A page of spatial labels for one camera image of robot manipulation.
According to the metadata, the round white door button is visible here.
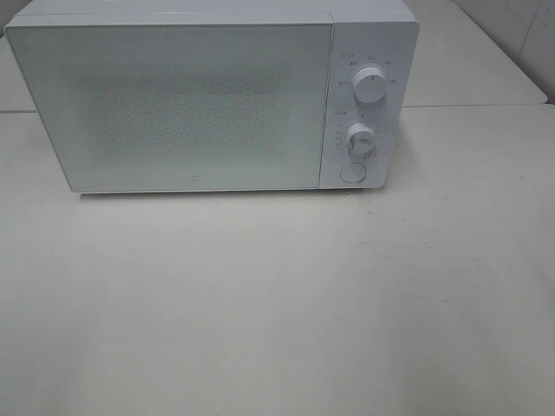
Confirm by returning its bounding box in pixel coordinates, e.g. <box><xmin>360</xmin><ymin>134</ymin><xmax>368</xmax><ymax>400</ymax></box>
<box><xmin>340</xmin><ymin>163</ymin><xmax>367</xmax><ymax>184</ymax></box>

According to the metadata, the white timer knob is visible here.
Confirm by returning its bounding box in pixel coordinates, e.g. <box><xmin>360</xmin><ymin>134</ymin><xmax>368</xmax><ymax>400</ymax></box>
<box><xmin>345</xmin><ymin>123</ymin><xmax>377</xmax><ymax>155</ymax></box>

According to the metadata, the white microwave door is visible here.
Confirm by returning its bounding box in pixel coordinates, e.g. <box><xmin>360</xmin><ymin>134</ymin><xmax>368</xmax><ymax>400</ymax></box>
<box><xmin>8</xmin><ymin>24</ymin><xmax>332</xmax><ymax>193</ymax></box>

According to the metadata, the upper white power knob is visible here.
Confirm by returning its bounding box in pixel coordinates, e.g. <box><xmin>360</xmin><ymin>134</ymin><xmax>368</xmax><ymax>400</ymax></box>
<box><xmin>351</xmin><ymin>64</ymin><xmax>388</xmax><ymax>104</ymax></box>

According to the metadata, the white microwave oven body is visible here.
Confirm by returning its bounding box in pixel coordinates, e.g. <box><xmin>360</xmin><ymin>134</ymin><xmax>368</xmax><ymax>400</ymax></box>
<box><xmin>4</xmin><ymin>1</ymin><xmax>420</xmax><ymax>192</ymax></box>

